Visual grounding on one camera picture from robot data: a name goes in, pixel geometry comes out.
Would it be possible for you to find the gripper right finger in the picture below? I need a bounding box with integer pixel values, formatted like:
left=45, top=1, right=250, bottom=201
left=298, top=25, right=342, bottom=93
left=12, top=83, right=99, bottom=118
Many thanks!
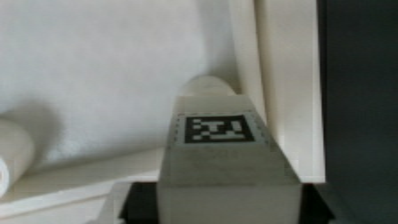
left=298, top=183, right=349, bottom=224

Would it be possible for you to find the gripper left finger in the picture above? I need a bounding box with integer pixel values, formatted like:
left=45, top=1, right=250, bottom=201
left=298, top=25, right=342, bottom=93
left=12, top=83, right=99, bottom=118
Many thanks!
left=86, top=181, right=161, bottom=224

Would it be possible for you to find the white table leg with tag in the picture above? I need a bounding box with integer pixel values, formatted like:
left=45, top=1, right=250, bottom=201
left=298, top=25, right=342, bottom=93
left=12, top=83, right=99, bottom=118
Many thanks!
left=156, top=76, right=301, bottom=224

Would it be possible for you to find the white square tabletop part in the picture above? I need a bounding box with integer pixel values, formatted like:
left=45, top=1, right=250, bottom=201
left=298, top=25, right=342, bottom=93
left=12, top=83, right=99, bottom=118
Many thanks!
left=0, top=0, right=324, bottom=224

